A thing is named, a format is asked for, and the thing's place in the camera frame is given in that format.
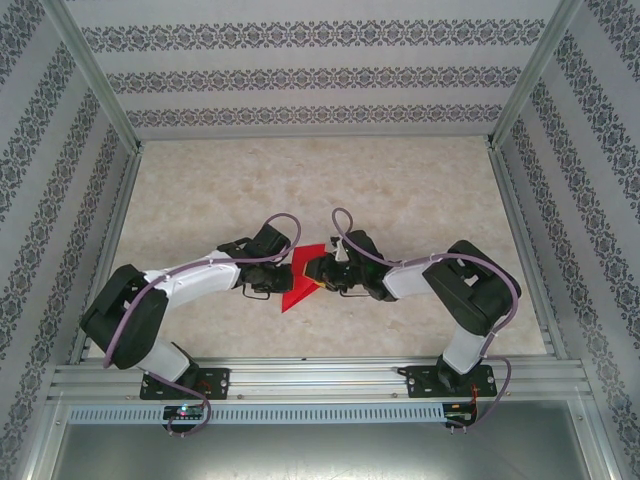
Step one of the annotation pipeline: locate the small circuit board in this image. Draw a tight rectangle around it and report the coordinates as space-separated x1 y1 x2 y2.
160 404 207 431
443 402 481 427

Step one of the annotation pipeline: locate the aluminium frame bar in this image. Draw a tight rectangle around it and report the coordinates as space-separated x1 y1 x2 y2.
569 394 627 480
13 394 69 480

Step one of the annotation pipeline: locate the red square paper sheet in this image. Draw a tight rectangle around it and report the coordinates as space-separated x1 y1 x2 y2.
280 242 330 315

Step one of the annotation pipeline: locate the grey metal sheet panel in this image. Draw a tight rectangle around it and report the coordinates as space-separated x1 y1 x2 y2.
29 399 616 480

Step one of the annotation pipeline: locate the aluminium table side rail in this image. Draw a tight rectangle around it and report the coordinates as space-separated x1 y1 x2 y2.
485 142 570 362
67 142 146 365

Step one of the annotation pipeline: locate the long aluminium mounting rail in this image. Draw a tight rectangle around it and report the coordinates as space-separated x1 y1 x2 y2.
47 355 595 402

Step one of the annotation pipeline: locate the grey slotted cable duct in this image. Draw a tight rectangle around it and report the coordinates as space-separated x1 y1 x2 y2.
66 403 447 425

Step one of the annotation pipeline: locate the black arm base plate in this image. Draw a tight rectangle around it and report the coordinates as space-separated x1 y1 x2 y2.
138 367 232 401
404 364 499 400

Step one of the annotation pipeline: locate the aluminium frame post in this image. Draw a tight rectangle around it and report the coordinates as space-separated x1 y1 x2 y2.
38 0 146 154
485 0 585 151

